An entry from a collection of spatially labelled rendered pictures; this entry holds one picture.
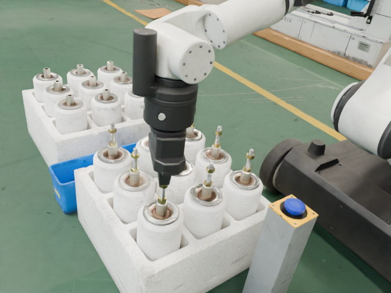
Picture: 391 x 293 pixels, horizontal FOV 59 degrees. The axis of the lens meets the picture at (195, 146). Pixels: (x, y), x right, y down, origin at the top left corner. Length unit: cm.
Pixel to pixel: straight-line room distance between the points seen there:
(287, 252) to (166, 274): 25
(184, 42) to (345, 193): 69
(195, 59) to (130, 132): 72
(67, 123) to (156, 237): 54
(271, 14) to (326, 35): 231
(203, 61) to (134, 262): 43
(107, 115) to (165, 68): 66
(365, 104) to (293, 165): 35
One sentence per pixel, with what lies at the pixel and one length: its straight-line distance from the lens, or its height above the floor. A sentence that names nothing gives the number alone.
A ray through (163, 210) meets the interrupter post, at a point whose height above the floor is 27.
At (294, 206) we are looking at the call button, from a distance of 70.
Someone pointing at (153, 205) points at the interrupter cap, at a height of 25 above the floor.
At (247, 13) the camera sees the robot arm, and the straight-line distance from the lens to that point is 60.
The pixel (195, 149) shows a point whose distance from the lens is 98.
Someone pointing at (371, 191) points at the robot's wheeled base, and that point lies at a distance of 110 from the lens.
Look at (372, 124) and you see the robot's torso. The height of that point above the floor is 45.
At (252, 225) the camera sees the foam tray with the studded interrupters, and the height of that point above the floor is 18.
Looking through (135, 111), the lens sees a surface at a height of 20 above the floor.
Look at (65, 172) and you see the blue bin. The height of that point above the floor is 8.
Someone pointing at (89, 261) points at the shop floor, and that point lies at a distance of 98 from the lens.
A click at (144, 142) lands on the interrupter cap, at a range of 95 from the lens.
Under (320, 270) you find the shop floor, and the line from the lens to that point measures 108.
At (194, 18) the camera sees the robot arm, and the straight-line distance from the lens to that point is 60.
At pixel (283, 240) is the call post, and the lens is 72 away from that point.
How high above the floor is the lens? 76
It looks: 32 degrees down
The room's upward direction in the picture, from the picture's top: 8 degrees clockwise
